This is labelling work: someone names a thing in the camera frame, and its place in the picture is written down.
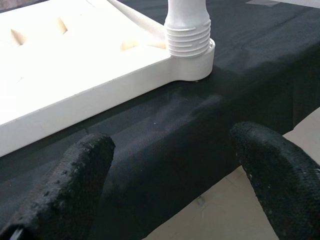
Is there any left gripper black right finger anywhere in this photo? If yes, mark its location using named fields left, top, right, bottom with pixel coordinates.
left=229, top=121, right=320, bottom=240

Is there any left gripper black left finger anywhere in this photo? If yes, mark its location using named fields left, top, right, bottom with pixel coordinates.
left=0, top=132, right=116, bottom=240

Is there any white plastic table top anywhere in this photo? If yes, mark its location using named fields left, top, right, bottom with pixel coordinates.
left=0, top=0, right=216, bottom=158

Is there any white plastic table leg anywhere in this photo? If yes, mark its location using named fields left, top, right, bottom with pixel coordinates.
left=163, top=0, right=213, bottom=60

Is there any black tablecloth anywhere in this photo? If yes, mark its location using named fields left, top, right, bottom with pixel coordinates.
left=0, top=0, right=320, bottom=240

